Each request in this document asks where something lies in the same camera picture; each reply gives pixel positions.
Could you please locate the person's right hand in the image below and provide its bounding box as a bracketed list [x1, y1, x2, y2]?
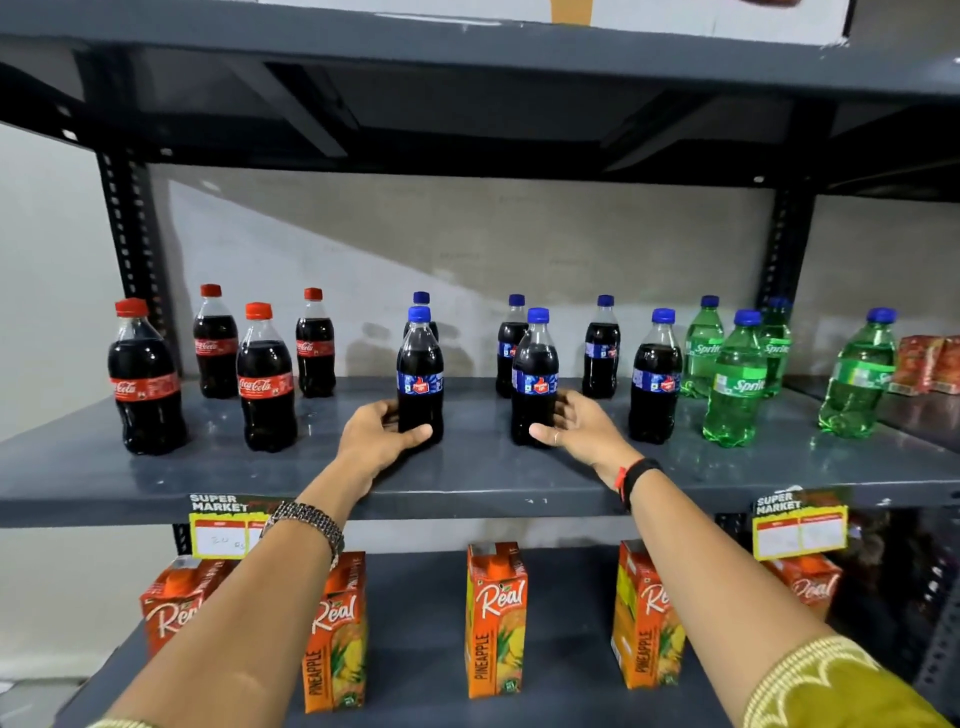
[528, 390, 646, 490]

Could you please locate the silver metal wristwatch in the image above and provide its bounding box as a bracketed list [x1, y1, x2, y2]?
[260, 501, 346, 569]

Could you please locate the yellow shelf price label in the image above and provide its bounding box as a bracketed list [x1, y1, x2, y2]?
[752, 489, 850, 562]
[189, 493, 290, 561]

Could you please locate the person's right forearm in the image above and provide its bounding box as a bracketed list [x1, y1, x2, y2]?
[626, 468, 834, 728]

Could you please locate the red-cap cola bottle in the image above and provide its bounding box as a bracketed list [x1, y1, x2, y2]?
[236, 302, 299, 453]
[107, 297, 189, 456]
[192, 283, 240, 400]
[294, 287, 337, 399]

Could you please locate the dark blue-cap cola bottle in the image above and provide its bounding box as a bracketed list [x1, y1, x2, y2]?
[510, 306, 561, 449]
[396, 305, 445, 448]

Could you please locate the person's left forearm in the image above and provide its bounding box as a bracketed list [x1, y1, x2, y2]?
[101, 476, 372, 728]

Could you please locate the red snack packet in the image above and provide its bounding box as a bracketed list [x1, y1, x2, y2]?
[888, 334, 945, 397]
[930, 337, 960, 396]

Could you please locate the person's left hand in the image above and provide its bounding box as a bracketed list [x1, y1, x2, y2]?
[335, 399, 435, 487]

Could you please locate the green soda bottle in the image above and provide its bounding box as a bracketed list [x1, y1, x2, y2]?
[680, 294, 726, 399]
[757, 297, 794, 399]
[817, 307, 899, 440]
[702, 309, 769, 449]

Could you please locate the yellow-green embroidered sleeve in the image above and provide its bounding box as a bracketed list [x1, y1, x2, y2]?
[742, 634, 954, 728]

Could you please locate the white cardboard box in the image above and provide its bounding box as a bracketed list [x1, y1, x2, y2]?
[255, 0, 853, 47]

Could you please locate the grey metal shelving rack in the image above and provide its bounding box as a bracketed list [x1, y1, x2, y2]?
[0, 0, 960, 728]
[780, 105, 960, 702]

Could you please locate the row of blue-cap cola bottles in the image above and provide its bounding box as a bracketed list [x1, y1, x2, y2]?
[402, 291, 684, 445]

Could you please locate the orange juice carton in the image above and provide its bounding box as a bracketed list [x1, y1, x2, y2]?
[140, 555, 237, 660]
[302, 552, 369, 714]
[761, 553, 843, 624]
[611, 540, 687, 690]
[464, 542, 529, 700]

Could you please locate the black wristband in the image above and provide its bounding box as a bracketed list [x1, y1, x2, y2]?
[621, 458, 665, 513]

